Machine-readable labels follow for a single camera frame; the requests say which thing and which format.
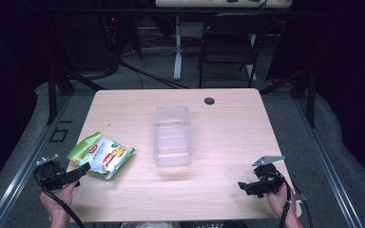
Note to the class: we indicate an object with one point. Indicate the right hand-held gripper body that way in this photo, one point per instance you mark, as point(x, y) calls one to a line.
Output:
point(268, 179)

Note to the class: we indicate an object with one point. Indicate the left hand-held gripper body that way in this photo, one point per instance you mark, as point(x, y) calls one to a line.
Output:
point(52, 174)

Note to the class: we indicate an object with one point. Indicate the green and white snack bag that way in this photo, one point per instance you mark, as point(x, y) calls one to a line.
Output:
point(103, 155)

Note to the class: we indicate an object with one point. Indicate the clear plastic container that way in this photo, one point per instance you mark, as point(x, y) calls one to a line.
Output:
point(172, 139)

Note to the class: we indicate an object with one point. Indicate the person's right hand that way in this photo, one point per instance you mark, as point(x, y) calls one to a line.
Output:
point(282, 202)

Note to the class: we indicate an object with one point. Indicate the person's left hand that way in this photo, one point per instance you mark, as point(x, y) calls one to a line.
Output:
point(58, 202)

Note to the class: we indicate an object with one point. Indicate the black metal stand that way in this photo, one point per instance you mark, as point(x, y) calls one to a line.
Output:
point(52, 95)
point(310, 101)

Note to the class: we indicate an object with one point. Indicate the black folding chair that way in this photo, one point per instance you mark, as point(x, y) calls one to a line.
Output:
point(231, 34)

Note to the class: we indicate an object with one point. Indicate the white desk leg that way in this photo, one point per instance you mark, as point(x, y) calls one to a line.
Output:
point(178, 50)

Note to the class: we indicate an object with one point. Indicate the aluminium floor rail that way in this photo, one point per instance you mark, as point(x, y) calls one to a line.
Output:
point(22, 171)
point(329, 171)

